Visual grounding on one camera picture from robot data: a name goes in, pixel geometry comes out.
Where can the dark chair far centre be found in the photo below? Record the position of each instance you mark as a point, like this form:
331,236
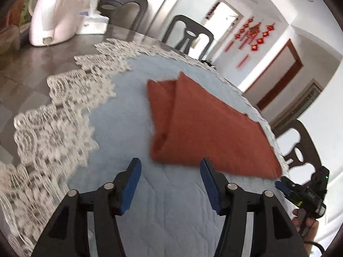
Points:
191,32

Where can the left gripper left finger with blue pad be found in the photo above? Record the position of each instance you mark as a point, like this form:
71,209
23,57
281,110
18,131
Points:
125,184

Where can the dark chair far left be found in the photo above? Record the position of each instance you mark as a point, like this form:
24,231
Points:
109,8

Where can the light blue quilted table mat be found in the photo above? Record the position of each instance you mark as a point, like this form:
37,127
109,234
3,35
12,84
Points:
170,214

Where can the dark chair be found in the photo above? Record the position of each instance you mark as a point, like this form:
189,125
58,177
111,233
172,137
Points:
191,32
298,151
109,8

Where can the brown wooden door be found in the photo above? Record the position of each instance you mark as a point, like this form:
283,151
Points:
276,76

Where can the red Chinese knot decorations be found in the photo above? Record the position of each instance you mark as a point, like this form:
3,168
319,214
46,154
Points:
251,34

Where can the rust orange knit sweater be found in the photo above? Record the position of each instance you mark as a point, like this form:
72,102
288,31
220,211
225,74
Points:
192,124

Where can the pink white electric kettle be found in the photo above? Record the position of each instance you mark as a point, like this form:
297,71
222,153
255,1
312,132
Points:
54,21

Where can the white tissue box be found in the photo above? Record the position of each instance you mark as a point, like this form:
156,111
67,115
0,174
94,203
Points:
90,20

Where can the white lace tablecloth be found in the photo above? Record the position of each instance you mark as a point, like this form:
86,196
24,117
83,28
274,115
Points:
55,140

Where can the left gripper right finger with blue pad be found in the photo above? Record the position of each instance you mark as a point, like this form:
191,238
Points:
215,184

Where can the person's right hand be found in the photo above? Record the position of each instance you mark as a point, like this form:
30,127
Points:
311,223

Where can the dark chair right side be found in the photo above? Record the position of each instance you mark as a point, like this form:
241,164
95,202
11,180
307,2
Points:
298,151

